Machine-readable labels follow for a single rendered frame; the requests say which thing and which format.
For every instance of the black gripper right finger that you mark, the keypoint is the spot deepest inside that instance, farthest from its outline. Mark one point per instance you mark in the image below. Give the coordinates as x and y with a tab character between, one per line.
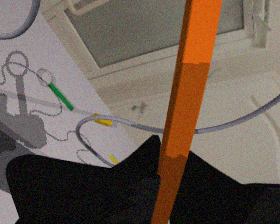
208	196

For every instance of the orange handle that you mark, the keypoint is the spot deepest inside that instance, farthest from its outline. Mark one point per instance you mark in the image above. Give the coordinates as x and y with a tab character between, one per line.
198	33

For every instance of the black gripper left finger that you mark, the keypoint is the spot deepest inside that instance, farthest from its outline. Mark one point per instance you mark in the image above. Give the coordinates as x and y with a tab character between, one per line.
84	194

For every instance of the yellow rectangular bar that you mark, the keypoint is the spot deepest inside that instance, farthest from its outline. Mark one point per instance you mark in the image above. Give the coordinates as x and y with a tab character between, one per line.
106	122

